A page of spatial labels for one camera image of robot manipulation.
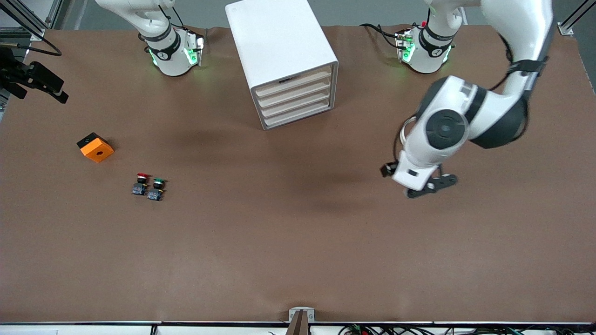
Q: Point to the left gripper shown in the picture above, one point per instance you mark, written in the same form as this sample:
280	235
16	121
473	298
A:
385	170

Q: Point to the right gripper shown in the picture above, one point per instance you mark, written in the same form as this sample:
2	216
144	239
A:
12	72

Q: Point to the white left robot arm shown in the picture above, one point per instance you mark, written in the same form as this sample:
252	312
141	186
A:
447	129

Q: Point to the orange and black button box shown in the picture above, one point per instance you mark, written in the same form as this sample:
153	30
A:
95	149

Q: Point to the white curved pipe clamp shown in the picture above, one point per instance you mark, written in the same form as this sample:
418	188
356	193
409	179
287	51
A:
403	135

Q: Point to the brown table cover mat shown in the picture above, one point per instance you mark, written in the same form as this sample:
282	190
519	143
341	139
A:
298	232

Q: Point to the aluminium frame post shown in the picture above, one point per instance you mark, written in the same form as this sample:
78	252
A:
35	31
565	29

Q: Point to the red push button switch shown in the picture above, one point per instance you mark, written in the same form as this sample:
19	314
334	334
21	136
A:
140	185

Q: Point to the green push button switch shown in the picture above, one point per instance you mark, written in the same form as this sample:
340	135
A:
156	190

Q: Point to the grey metal bracket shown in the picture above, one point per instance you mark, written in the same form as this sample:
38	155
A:
301	311

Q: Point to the brown vertical post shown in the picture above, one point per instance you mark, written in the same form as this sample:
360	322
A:
298	328

